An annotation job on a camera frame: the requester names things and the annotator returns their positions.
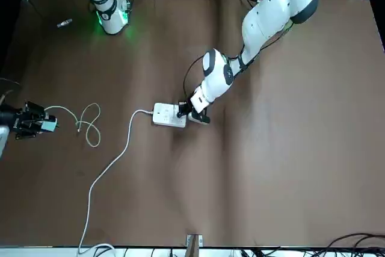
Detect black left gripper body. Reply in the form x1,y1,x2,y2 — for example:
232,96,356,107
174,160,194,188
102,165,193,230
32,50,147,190
188,104,212,126

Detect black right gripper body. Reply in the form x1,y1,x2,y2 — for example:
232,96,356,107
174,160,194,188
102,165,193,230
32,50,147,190
0,102,31,140

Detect light blue phone charger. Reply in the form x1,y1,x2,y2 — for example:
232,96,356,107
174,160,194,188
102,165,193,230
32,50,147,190
41,120,58,133

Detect white power strip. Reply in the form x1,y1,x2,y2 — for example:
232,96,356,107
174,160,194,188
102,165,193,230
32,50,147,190
152,102,188,129

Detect thin white charger cable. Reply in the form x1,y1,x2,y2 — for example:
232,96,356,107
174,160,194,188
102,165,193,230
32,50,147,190
44,102,102,149

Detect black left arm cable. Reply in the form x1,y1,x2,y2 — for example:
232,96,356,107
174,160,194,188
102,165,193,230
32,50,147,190
182,54,211,103

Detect white power strip cord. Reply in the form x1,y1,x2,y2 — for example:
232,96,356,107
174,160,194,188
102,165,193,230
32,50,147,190
76,108,155,257

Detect silver aluminium frame post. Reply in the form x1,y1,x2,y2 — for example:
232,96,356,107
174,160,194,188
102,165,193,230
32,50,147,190
185,233,205,257

